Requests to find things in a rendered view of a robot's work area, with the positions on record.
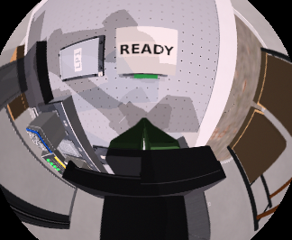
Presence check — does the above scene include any white ready button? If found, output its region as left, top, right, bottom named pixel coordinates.
left=116, top=26, right=178, bottom=78

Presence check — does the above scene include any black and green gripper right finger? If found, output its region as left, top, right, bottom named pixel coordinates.
left=144, top=117, right=180, bottom=150

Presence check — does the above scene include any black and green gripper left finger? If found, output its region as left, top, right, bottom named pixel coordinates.
left=108, top=117, right=144, bottom=150

